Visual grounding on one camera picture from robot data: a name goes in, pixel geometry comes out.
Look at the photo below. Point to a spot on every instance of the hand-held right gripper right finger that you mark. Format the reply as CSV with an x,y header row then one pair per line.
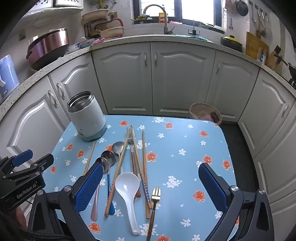
x,y
212,187

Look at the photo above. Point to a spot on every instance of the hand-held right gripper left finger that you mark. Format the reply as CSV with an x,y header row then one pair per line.
x,y
89,187

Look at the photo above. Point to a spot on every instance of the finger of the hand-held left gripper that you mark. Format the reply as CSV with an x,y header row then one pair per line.
x,y
22,157
39,165

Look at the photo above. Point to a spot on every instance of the chopstick with red patterned end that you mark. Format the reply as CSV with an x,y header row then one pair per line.
x,y
116,176

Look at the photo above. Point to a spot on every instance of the wooden chopstick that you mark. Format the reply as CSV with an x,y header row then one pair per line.
x,y
90,157
145,162

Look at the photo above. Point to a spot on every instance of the white plastic soup ladle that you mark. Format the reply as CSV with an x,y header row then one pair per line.
x,y
127,185

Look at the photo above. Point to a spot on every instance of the plain metal spoon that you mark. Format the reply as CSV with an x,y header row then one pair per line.
x,y
118,147

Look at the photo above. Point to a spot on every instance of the white and teal utensil jar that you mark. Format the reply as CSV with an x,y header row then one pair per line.
x,y
89,120

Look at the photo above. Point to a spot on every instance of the person's left hand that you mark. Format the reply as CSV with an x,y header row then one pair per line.
x,y
20,216

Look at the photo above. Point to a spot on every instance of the white cabinet door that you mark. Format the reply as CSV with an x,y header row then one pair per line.
x,y
266,109
30,129
277,180
122,78
233,90
182,83
76,78

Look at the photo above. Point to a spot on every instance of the dark ribbed floor mat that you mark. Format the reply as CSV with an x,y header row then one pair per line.
x,y
238,148

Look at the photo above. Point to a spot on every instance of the blue electric kettle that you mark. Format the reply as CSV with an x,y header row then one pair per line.
x,y
8,74

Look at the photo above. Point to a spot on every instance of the maroon rice cooker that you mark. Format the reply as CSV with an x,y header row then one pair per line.
x,y
48,44

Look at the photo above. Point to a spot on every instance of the pink cloth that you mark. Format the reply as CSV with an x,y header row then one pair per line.
x,y
98,41

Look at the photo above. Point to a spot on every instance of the black wok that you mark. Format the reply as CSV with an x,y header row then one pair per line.
x,y
292,74

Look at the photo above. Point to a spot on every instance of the wooden knife block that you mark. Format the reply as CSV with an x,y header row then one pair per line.
x,y
272,61

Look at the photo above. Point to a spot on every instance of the black pot with yellow lid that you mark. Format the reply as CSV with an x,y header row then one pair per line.
x,y
231,41

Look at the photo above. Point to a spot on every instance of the large wooden cutting board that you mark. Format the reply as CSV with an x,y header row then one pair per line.
x,y
252,45

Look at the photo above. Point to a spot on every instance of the teal cloth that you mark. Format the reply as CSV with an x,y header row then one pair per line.
x,y
192,37

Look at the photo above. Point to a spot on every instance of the beige basin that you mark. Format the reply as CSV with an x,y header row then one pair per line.
x,y
112,32

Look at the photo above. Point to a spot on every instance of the speckled kitchen countertop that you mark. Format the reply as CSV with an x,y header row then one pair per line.
x,y
138,39

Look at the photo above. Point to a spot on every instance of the small steel tap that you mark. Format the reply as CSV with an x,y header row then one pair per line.
x,y
193,31

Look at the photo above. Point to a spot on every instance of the beige shallow pan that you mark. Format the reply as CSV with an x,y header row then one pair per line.
x,y
94,14

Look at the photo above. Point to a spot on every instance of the hanging wooden spatula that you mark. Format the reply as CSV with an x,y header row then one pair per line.
x,y
258,31

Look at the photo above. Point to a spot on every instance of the hanging metal strainer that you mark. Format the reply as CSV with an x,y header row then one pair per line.
x,y
266,31

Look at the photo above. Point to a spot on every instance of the tall steel faucet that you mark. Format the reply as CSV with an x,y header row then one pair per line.
x,y
165,20

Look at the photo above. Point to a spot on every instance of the dark framed window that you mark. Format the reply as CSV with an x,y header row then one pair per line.
x,y
196,11

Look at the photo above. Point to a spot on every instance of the green and yellow sponge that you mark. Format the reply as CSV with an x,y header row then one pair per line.
x,y
141,18

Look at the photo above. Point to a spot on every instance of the yellow packet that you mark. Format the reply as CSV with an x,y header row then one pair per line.
x,y
162,17

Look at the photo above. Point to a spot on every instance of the hanging metal ladle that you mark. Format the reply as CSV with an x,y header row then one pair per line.
x,y
252,11

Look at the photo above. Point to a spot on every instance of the black hanging frying pan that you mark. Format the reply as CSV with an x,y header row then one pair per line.
x,y
241,8

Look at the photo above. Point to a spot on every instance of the wall socket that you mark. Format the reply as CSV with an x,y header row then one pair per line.
x,y
112,14

